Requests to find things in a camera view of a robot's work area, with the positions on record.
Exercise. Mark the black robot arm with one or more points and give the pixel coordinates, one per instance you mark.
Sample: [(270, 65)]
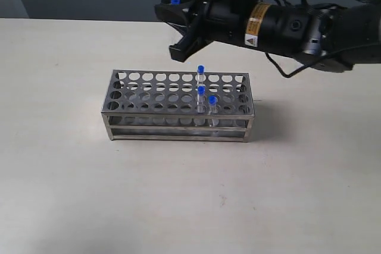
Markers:
[(326, 37)]

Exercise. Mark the stainless steel test tube rack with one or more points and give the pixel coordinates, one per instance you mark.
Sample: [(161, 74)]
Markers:
[(162, 105)]

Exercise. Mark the blue capped tube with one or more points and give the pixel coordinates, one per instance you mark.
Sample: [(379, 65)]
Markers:
[(200, 105), (200, 75), (213, 109), (175, 2)]

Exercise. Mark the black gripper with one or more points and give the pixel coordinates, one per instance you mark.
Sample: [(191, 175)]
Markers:
[(206, 21)]

